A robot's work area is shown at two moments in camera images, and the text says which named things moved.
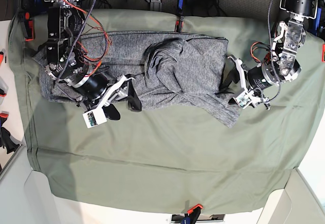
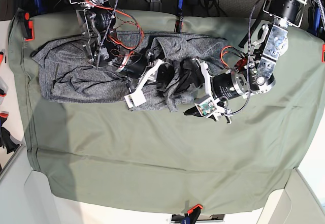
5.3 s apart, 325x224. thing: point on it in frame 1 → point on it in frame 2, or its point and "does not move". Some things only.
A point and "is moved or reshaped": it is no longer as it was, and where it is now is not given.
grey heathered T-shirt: (166, 71) is moved or reshaped
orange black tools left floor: (6, 138) does not move
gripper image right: (254, 78) → (220, 87)
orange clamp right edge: (323, 53) does not move
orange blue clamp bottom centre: (192, 214) does not move
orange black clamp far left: (29, 28) does not move
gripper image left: (98, 92) → (142, 66)
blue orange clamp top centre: (179, 24) does not move
